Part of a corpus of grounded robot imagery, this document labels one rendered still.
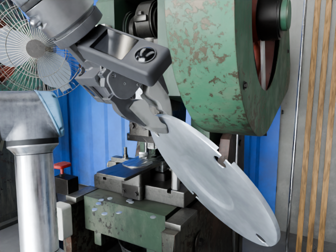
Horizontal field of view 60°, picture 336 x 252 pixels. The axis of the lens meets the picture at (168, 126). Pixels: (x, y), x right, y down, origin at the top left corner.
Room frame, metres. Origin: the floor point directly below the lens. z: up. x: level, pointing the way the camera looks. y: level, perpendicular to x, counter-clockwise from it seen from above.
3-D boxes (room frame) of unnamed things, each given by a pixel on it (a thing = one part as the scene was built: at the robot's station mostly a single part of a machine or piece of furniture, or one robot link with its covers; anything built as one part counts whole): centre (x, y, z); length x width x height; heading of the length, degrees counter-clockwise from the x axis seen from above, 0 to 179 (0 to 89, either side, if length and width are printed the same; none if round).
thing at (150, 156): (1.26, 0.06, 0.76); 0.15 x 0.09 x 0.05; 61
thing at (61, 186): (1.22, 0.45, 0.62); 0.10 x 0.06 x 0.20; 61
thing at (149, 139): (1.27, 0.06, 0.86); 0.20 x 0.16 x 0.05; 61
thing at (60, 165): (1.23, 0.46, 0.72); 0.07 x 0.06 x 0.08; 151
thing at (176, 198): (1.27, 0.06, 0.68); 0.45 x 0.30 x 0.06; 61
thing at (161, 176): (1.27, 0.06, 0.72); 0.20 x 0.16 x 0.03; 61
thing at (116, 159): (1.35, 0.21, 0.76); 0.17 x 0.06 x 0.10; 61
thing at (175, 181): (1.07, -0.03, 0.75); 0.03 x 0.03 x 0.10; 61
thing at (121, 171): (1.11, 0.15, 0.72); 0.25 x 0.14 x 0.14; 151
